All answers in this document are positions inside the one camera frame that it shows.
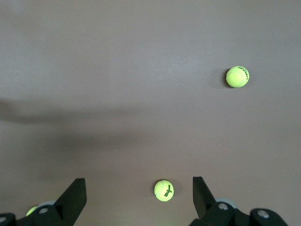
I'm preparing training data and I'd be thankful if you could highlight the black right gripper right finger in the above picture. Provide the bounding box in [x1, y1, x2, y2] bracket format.
[189, 176, 289, 226]

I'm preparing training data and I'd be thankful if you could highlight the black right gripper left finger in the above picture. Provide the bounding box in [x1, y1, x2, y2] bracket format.
[0, 178, 87, 226]

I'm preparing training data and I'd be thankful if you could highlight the yellow-green tennis ball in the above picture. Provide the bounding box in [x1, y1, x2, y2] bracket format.
[226, 65, 250, 88]
[154, 179, 174, 202]
[25, 206, 38, 217]

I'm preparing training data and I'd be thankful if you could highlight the brown table cover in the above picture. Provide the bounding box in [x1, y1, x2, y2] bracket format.
[0, 0, 301, 226]

